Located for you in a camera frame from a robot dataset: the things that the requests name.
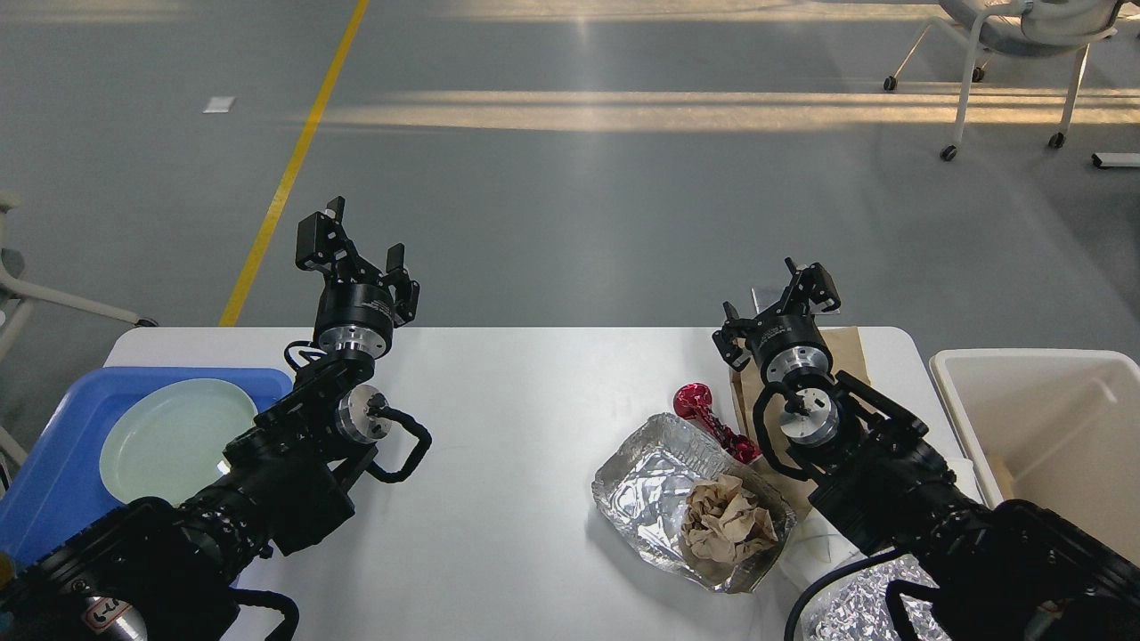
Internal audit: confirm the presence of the crumpled foil tray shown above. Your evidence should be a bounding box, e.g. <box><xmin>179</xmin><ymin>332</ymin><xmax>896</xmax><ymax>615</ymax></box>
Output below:
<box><xmin>797</xmin><ymin>555</ymin><xmax>937</xmax><ymax>640</ymax></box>

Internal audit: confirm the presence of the aluminium foil tray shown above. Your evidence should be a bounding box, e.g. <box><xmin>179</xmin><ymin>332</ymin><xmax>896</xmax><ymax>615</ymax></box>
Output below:
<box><xmin>591</xmin><ymin>413</ymin><xmax>798</xmax><ymax>594</ymax></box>

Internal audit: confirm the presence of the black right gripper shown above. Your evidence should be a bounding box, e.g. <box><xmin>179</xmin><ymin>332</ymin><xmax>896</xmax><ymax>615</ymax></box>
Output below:
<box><xmin>713</xmin><ymin>258</ymin><xmax>842</xmax><ymax>386</ymax></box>

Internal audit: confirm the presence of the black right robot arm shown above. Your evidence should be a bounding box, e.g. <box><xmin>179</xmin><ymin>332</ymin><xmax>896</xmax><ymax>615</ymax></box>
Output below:
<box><xmin>713</xmin><ymin>258</ymin><xmax>1139</xmax><ymax>640</ymax></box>

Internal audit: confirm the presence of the white bar on floor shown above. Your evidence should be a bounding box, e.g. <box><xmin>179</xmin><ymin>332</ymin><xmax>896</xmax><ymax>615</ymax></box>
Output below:
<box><xmin>1091</xmin><ymin>151</ymin><xmax>1140</xmax><ymax>169</ymax></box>

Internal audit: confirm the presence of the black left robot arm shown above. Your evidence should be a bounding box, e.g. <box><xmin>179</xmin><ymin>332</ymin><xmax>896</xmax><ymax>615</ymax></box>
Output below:
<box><xmin>3</xmin><ymin>196</ymin><xmax>432</xmax><ymax>640</ymax></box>

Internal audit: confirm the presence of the white plastic bin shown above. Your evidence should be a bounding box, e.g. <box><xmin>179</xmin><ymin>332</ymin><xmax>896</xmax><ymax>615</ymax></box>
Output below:
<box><xmin>930</xmin><ymin>348</ymin><xmax>1139</xmax><ymax>563</ymax></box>

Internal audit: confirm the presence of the white chair base left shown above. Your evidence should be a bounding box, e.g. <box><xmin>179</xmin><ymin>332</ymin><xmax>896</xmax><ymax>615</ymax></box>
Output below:
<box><xmin>0</xmin><ymin>190</ymin><xmax>158</xmax><ymax>359</ymax></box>

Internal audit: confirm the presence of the mint green plate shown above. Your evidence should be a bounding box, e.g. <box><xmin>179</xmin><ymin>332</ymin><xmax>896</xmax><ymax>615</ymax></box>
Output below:
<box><xmin>98</xmin><ymin>378</ymin><xmax>257</xmax><ymax>506</ymax></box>

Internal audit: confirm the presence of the blue plastic tray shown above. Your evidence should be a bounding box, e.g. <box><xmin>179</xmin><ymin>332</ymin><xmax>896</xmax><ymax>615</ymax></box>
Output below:
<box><xmin>1</xmin><ymin>368</ymin><xmax>292</xmax><ymax>568</ymax></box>

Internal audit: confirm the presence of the left clear floor plate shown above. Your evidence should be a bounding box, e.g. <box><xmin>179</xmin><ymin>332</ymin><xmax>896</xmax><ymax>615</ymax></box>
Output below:
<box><xmin>752</xmin><ymin>287</ymin><xmax>785</xmax><ymax>315</ymax></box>

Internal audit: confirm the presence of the white rolling chair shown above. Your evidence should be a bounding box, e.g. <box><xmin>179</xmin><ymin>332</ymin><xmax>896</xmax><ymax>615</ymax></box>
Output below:
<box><xmin>884</xmin><ymin>1</ymin><xmax>1124</xmax><ymax>162</ymax></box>

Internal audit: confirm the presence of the crumpled brown paper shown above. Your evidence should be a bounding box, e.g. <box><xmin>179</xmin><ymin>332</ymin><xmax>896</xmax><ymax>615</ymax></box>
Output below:
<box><xmin>681</xmin><ymin>474</ymin><xmax>777</xmax><ymax>565</ymax></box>

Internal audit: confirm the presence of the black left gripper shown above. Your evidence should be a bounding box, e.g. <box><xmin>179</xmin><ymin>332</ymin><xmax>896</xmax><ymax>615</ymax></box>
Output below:
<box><xmin>296</xmin><ymin>198</ymin><xmax>420</xmax><ymax>360</ymax></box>

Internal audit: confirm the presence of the white floor tag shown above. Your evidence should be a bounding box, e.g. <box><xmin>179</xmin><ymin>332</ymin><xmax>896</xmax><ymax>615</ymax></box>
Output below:
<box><xmin>202</xmin><ymin>96</ymin><xmax>236</xmax><ymax>115</ymax></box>

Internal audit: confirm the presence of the red shiny wrapper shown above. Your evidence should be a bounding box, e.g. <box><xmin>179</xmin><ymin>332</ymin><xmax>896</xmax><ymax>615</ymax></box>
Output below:
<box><xmin>671</xmin><ymin>383</ymin><xmax>762</xmax><ymax>464</ymax></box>

